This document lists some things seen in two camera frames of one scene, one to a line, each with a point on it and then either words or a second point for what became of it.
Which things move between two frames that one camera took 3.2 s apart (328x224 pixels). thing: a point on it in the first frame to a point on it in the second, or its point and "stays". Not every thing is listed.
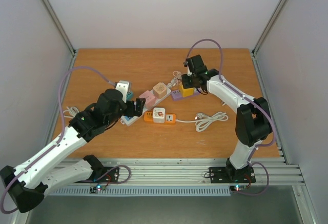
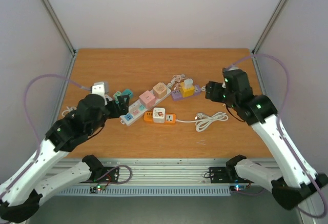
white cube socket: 159,115 stays
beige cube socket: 159,90 stays
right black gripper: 188,81 to 211,90
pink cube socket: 149,99 stays
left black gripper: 139,107 to 117,113
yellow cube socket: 187,92 stays
